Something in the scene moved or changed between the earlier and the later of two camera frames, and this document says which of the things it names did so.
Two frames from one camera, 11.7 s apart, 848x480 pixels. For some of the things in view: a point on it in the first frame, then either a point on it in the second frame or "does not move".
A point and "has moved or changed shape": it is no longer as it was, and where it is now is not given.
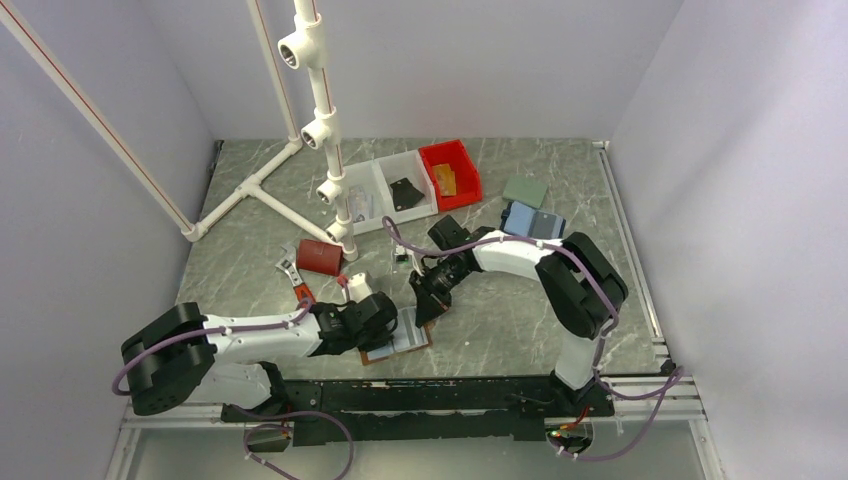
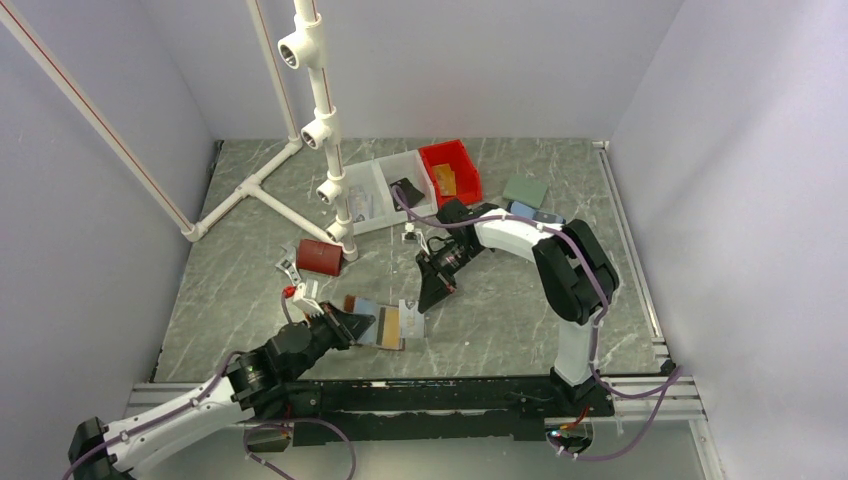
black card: (405, 194) does not move
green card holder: (526, 189) does not move
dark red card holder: (320, 257) does not move
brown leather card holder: (406, 337) has moved or changed shape
